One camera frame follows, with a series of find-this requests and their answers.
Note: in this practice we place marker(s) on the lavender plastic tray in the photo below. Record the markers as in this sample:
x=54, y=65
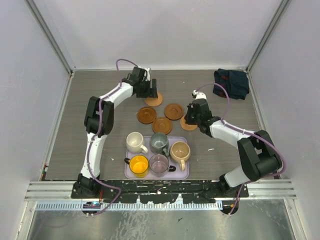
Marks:
x=178, y=174

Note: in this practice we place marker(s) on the dark blue folded cloth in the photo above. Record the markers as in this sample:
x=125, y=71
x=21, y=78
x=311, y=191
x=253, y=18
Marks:
x=235, y=83

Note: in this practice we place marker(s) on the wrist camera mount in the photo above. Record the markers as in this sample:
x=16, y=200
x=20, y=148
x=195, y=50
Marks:
x=147, y=74
x=198, y=95

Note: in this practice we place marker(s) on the aluminium frame post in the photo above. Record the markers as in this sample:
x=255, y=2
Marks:
x=48, y=27
x=280, y=10

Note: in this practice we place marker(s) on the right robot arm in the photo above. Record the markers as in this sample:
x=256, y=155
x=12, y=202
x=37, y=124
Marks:
x=257, y=154

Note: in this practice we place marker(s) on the white slotted cable duct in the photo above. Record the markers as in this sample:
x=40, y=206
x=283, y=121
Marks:
x=82, y=205

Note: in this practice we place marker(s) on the beige ceramic mug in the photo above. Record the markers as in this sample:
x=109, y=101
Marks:
x=180, y=152

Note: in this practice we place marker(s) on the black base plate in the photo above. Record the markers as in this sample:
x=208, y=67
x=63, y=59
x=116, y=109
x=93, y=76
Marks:
x=155, y=191

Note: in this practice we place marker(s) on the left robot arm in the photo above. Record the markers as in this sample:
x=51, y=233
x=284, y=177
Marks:
x=99, y=122

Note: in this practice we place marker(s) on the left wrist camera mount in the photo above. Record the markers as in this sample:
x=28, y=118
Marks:
x=147, y=74

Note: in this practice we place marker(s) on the light cork coaster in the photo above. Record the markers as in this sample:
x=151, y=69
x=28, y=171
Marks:
x=154, y=102
x=187, y=127

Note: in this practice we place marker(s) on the grey-green ceramic mug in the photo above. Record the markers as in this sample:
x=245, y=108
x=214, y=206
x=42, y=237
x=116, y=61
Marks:
x=159, y=144

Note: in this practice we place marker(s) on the white ceramic mug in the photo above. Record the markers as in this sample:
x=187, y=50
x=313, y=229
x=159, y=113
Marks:
x=135, y=143

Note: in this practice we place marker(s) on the dark wooden coaster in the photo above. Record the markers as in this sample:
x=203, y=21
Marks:
x=146, y=115
x=162, y=125
x=174, y=111

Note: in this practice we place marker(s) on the clear purple glass mug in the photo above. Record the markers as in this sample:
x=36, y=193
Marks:
x=160, y=165

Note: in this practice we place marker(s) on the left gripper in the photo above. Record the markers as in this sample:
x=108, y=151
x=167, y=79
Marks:
x=152, y=92

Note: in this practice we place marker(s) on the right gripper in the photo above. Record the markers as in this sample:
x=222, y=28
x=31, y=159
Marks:
x=187, y=118

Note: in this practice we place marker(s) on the aluminium frame post right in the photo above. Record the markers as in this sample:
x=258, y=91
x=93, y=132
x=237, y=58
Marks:
x=280, y=10

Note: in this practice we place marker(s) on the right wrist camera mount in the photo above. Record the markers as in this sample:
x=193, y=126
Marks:
x=198, y=95

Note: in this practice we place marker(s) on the yellow glass mug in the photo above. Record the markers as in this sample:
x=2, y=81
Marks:
x=138, y=165

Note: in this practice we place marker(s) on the aluminium frame rail front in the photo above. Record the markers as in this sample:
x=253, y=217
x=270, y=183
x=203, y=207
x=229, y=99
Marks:
x=264, y=189

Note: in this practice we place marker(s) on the aluminium frame post left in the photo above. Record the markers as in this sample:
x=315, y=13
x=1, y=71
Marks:
x=48, y=27

